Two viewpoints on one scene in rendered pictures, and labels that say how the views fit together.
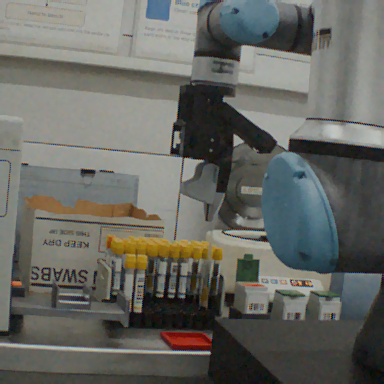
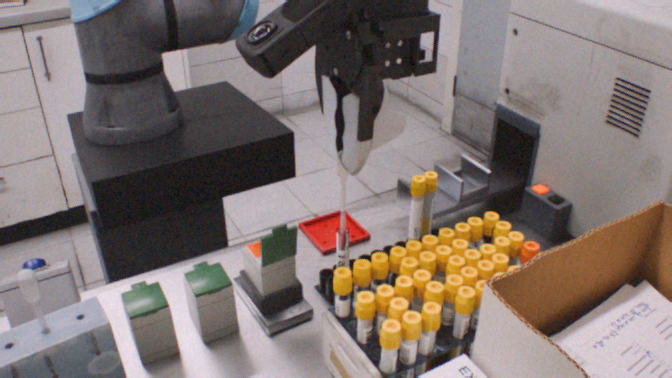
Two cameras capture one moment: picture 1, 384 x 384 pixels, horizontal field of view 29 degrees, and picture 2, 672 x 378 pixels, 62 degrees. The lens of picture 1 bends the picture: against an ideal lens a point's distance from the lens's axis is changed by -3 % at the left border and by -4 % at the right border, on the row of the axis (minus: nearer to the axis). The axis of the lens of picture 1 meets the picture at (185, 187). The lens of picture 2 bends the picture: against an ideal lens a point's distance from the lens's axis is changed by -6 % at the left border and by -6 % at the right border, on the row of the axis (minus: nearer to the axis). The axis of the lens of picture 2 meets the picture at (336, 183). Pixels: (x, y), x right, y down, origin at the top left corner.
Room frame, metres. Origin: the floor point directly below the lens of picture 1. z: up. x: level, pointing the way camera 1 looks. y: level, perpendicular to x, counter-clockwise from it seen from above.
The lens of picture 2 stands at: (1.65, -0.16, 1.32)
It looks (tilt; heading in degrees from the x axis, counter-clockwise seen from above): 31 degrees down; 167
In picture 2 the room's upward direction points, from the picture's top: straight up
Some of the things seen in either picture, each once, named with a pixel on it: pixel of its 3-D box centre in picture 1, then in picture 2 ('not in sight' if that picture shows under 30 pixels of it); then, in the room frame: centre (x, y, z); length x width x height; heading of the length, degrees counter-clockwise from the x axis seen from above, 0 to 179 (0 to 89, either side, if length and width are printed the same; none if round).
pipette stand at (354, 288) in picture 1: (357, 298); (61, 371); (1.28, -0.32, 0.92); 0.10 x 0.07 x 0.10; 113
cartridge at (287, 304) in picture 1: (288, 311); (210, 300); (1.19, -0.19, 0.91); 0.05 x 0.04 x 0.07; 17
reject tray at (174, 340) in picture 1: (188, 340); (334, 231); (1.06, -0.03, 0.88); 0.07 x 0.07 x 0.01; 17
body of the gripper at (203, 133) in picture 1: (205, 124); (374, 8); (1.19, -0.02, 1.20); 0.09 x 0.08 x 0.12; 107
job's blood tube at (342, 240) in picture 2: (205, 291); (342, 269); (1.19, -0.05, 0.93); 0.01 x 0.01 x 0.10; 17
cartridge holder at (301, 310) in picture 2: (248, 320); (271, 289); (1.17, -0.12, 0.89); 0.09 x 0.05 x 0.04; 19
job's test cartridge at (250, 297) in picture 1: (250, 304); (269, 270); (1.17, -0.12, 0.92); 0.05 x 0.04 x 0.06; 19
